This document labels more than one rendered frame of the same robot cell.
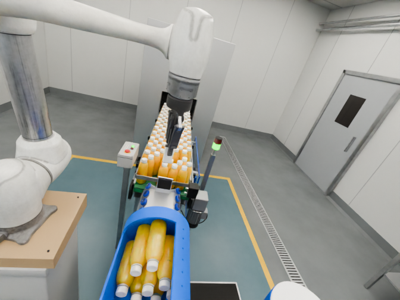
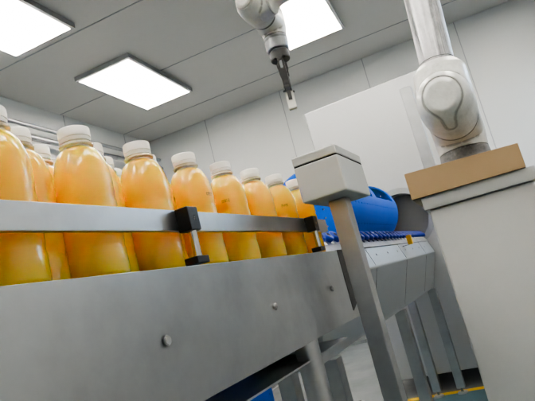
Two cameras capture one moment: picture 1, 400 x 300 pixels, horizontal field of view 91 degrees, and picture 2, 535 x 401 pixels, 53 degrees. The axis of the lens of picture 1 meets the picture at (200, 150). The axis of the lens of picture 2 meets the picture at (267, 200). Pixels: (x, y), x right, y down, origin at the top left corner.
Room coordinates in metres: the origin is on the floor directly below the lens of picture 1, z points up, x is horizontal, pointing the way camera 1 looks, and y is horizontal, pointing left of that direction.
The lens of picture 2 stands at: (2.27, 1.01, 0.84)
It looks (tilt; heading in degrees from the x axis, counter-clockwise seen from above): 10 degrees up; 214
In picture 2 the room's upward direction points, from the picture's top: 14 degrees counter-clockwise
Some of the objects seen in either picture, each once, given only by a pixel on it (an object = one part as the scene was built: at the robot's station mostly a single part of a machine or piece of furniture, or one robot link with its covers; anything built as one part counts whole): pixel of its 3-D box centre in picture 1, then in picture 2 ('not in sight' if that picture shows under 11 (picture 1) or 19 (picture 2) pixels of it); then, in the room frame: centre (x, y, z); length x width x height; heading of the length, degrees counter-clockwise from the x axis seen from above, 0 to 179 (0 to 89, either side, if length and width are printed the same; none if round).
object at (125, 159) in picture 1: (128, 154); (333, 177); (1.20, 0.49, 1.05); 0.20 x 0.10 x 0.10; 11
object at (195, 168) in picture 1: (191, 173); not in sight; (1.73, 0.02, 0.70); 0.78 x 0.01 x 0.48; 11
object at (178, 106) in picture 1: (177, 110); (281, 62); (0.58, 0.10, 1.66); 0.08 x 0.07 x 0.09; 26
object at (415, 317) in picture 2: not in sight; (423, 344); (-0.93, -0.29, 0.31); 0.06 x 0.06 x 0.63; 11
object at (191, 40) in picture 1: (191, 43); (269, 18); (0.59, 0.10, 1.85); 0.13 x 0.11 x 0.16; 11
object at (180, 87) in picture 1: (183, 86); (277, 44); (0.58, 0.10, 1.74); 0.09 x 0.09 x 0.06
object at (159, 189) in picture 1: (163, 186); not in sight; (1.05, 0.16, 0.99); 0.10 x 0.02 x 0.12; 101
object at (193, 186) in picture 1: (191, 190); not in sight; (1.14, -0.03, 0.95); 0.10 x 0.07 x 0.10; 101
